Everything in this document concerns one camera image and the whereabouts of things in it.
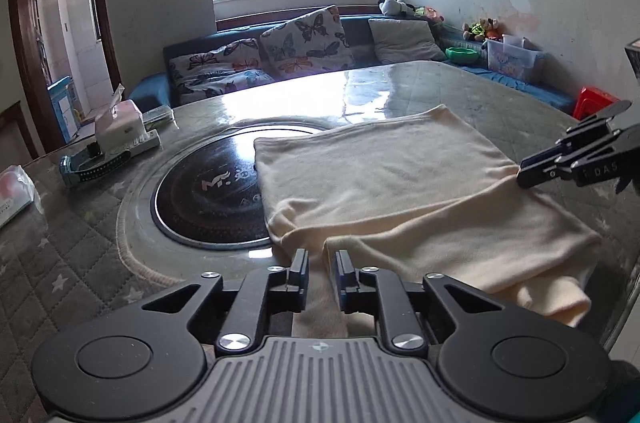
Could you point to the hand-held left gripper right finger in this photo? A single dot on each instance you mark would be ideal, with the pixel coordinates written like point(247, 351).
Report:
point(343, 275)

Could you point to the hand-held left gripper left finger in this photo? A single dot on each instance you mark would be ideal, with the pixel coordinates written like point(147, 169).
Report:
point(301, 275)

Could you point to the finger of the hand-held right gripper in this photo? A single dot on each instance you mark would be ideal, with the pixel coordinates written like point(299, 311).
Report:
point(597, 128)
point(595, 170)

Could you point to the cream garment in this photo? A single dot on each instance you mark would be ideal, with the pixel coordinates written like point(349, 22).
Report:
point(400, 183)

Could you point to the red plastic stool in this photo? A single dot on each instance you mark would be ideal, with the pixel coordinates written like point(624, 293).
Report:
point(595, 101)

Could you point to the clear storage box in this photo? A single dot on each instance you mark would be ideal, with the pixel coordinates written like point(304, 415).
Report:
point(512, 60)

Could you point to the black round induction cooktop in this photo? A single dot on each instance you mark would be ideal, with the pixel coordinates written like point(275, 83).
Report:
point(200, 198)

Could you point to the brown plush toys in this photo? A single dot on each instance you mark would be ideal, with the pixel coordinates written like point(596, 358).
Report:
point(482, 30)

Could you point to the green bowl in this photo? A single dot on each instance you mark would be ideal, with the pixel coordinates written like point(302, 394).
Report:
point(461, 54)

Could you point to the orange green toy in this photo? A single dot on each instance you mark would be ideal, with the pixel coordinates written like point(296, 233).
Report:
point(429, 14)

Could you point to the white power strip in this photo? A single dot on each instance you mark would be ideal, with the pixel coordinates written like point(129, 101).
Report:
point(147, 142)

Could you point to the grey pillow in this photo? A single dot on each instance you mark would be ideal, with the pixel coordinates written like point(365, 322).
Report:
point(405, 40)

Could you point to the clear plastic lidded box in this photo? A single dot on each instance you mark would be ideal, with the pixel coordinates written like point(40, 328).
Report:
point(159, 115)

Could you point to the flat butterfly print pillow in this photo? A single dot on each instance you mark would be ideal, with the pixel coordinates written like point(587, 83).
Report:
point(215, 68)

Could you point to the square butterfly print pillow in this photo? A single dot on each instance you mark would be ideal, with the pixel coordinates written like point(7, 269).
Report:
point(305, 43)

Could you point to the pink white tissue box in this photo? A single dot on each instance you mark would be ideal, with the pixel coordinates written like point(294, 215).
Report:
point(122, 123)

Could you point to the panda plush toy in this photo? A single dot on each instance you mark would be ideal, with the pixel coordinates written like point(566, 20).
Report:
point(392, 6)

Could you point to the blue sofa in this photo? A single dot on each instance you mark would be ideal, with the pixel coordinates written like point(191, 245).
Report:
point(357, 35)

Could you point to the blue cushion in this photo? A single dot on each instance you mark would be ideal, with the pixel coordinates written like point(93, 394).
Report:
point(147, 90)

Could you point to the blue children's board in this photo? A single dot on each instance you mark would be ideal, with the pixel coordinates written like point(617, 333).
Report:
point(64, 108)

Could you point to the white soft tissue pack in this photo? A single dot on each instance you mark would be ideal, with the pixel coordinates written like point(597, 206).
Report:
point(15, 198)

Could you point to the dark wooden cabinet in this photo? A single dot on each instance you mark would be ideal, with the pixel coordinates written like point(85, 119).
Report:
point(15, 138)

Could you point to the brown wooden door frame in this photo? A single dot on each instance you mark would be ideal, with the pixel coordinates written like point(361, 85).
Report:
point(22, 28)

